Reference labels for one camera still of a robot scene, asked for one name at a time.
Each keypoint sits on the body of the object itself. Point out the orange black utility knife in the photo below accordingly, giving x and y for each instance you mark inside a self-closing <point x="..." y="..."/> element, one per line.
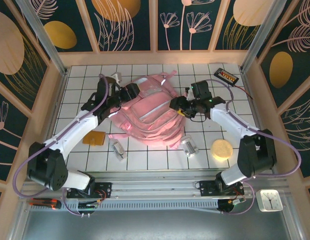
<point x="45" y="203"/>

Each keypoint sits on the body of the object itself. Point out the grey metal bench panel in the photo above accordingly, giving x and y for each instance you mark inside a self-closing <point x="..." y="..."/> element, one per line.
<point x="154" y="227"/>

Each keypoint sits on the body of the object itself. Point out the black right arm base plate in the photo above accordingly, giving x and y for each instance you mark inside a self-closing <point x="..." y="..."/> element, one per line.
<point x="207" y="187"/>

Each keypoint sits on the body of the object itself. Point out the clear plastic package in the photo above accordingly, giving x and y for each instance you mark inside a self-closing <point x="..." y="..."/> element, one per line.
<point x="119" y="150"/>

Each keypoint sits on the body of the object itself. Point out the white square alarm clock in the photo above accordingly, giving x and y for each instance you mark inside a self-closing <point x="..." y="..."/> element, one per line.
<point x="268" y="200"/>

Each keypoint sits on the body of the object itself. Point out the black charger with yellow ports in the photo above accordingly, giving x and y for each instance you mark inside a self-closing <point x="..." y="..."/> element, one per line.
<point x="225" y="76"/>

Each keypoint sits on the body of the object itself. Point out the black round controller module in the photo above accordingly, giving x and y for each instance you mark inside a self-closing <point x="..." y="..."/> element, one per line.
<point x="227" y="206"/>
<point x="87" y="206"/>

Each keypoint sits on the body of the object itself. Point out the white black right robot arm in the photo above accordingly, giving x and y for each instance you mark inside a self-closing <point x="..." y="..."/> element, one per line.
<point x="232" y="120"/>

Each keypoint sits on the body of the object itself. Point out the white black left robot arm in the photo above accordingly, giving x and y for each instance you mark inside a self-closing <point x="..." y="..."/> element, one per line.
<point x="70" y="132"/>

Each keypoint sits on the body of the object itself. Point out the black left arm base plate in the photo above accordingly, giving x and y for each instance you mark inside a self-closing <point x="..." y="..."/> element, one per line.
<point x="104" y="190"/>

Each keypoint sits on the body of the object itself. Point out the round yellow sponge disc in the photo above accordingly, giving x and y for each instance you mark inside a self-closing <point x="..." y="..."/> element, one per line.
<point x="221" y="149"/>

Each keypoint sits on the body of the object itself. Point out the aluminium frame post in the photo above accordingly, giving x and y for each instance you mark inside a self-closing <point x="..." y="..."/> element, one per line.
<point x="261" y="35"/>
<point x="42" y="35"/>

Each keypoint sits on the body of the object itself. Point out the long aluminium mounting rail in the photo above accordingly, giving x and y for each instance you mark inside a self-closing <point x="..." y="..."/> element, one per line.
<point x="154" y="185"/>

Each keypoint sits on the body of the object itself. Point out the pink school backpack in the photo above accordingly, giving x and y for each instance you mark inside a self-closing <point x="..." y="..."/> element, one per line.
<point x="149" y="117"/>

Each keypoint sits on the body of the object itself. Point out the clear plastic box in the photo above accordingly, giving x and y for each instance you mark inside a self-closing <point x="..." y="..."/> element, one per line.
<point x="189" y="146"/>

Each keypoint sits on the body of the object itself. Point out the aluminium side rail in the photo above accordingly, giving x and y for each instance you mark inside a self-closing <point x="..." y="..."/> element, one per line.
<point x="246" y="85"/>
<point x="63" y="85"/>

